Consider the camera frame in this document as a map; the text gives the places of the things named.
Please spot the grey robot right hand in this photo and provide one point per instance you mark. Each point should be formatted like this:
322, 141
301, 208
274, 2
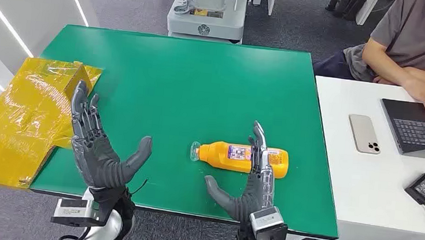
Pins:
254, 194

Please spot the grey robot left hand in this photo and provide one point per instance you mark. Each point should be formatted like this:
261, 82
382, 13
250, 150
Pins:
96, 155

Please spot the orange detergent bottle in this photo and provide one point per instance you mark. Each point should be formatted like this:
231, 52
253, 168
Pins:
217, 156

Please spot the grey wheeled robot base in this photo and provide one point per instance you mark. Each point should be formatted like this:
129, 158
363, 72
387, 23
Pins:
206, 18

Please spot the person's right forearm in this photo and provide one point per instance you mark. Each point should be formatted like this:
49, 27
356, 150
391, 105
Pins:
384, 67

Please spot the dark grey laptop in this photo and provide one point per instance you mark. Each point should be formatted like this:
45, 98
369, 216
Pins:
423, 131

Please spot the person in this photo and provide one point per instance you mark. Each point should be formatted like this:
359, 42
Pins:
416, 33

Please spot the beige smartphone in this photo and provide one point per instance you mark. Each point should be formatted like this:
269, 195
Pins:
364, 133

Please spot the yellow taped cardboard box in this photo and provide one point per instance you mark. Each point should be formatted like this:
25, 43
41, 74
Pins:
16, 125

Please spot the white desk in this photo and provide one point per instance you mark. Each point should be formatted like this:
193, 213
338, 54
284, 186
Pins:
363, 194

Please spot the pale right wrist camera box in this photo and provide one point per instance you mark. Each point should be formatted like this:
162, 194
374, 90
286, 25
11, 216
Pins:
267, 224

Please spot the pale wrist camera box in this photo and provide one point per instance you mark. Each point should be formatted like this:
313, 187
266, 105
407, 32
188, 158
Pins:
73, 211
267, 224

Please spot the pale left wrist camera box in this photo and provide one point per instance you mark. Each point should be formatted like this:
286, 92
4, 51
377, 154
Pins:
73, 211

